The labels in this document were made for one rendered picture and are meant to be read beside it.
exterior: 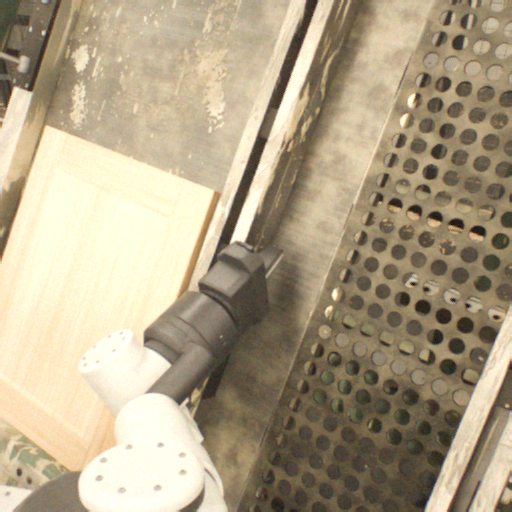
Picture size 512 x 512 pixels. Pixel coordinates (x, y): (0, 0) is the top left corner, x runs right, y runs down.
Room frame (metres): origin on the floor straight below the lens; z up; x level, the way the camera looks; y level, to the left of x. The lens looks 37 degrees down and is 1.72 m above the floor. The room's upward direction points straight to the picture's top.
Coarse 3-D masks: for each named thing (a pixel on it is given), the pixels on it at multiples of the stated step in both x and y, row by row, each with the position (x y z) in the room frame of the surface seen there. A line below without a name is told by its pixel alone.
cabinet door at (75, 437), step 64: (64, 192) 0.87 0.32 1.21; (128, 192) 0.81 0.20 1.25; (192, 192) 0.76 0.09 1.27; (64, 256) 0.80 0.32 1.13; (128, 256) 0.75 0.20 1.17; (192, 256) 0.70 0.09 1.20; (0, 320) 0.78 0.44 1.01; (64, 320) 0.73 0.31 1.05; (128, 320) 0.68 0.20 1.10; (0, 384) 0.70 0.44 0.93; (64, 384) 0.66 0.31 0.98; (64, 448) 0.59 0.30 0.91
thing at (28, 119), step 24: (72, 0) 1.09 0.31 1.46; (72, 24) 1.08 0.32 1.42; (48, 48) 1.03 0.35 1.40; (48, 72) 1.02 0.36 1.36; (24, 96) 1.00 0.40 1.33; (48, 96) 1.02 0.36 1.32; (24, 120) 0.97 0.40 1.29; (0, 144) 0.97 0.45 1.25; (24, 144) 0.96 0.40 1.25; (0, 168) 0.94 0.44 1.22; (24, 168) 0.95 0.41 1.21; (0, 192) 0.91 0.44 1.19; (0, 216) 0.90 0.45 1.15; (0, 240) 0.89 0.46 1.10
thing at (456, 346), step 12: (492, 216) 0.98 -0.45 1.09; (504, 216) 0.95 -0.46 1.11; (492, 240) 0.95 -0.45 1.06; (504, 240) 0.94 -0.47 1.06; (492, 264) 0.93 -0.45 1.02; (480, 276) 0.92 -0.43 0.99; (480, 288) 0.91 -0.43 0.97; (444, 324) 0.82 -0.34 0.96; (456, 348) 0.87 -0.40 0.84; (432, 360) 0.82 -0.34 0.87; (444, 360) 0.88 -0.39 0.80; (444, 372) 0.86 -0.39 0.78
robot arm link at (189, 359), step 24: (120, 336) 0.46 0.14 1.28; (144, 336) 0.49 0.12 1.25; (168, 336) 0.47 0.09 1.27; (192, 336) 0.47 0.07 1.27; (96, 360) 0.42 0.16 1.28; (120, 360) 0.42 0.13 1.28; (144, 360) 0.43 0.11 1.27; (168, 360) 0.45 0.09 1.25; (192, 360) 0.43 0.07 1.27; (216, 360) 0.47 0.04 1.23; (96, 384) 0.41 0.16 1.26; (120, 384) 0.41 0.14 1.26; (144, 384) 0.42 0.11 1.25; (168, 384) 0.40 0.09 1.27; (192, 384) 0.41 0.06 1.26; (120, 408) 0.40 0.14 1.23
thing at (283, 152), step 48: (336, 0) 0.78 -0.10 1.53; (288, 48) 0.77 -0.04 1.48; (336, 48) 0.79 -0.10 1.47; (288, 96) 0.73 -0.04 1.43; (240, 144) 0.72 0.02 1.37; (288, 144) 0.70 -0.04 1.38; (240, 192) 0.68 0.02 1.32; (288, 192) 0.71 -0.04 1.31; (240, 240) 0.63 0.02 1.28; (192, 288) 0.62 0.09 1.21
